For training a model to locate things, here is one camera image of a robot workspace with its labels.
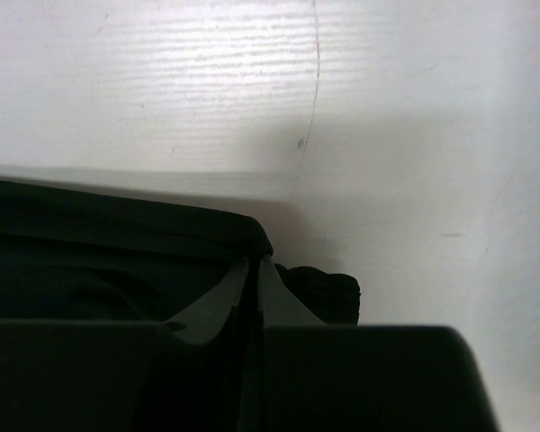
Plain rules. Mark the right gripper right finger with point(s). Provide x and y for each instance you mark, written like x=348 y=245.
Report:
x=322 y=377

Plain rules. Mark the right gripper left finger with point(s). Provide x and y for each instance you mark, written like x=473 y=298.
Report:
x=195 y=374

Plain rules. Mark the black shorts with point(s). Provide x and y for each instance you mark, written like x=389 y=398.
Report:
x=70 y=255

